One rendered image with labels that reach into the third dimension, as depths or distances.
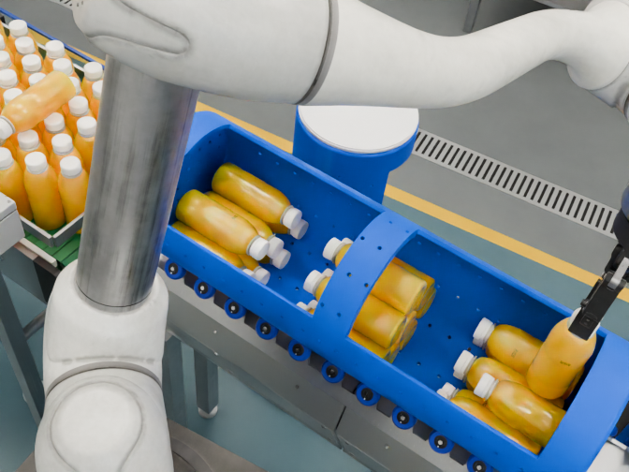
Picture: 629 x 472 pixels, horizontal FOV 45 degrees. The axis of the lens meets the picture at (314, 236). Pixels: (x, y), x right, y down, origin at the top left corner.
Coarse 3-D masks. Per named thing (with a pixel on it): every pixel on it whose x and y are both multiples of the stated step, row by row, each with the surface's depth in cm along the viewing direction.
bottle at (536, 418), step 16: (496, 384) 122; (512, 384) 121; (496, 400) 120; (512, 400) 119; (528, 400) 119; (544, 400) 119; (512, 416) 119; (528, 416) 118; (544, 416) 117; (560, 416) 117; (528, 432) 118; (544, 432) 117
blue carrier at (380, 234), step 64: (192, 128) 136; (320, 192) 148; (192, 256) 134; (320, 256) 152; (384, 256) 122; (448, 256) 137; (320, 320) 124; (448, 320) 143; (512, 320) 138; (384, 384) 123; (512, 448) 114; (576, 448) 109
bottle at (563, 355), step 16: (560, 336) 111; (576, 336) 109; (592, 336) 109; (544, 352) 115; (560, 352) 111; (576, 352) 110; (592, 352) 112; (528, 368) 122; (544, 368) 116; (560, 368) 113; (576, 368) 113; (528, 384) 121; (544, 384) 118; (560, 384) 116
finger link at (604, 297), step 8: (608, 280) 93; (600, 288) 96; (608, 288) 95; (616, 288) 94; (592, 296) 97; (600, 296) 97; (608, 296) 96; (616, 296) 95; (592, 304) 98; (600, 304) 98; (608, 304) 97; (584, 312) 100; (592, 312) 99; (600, 312) 98; (600, 320) 100
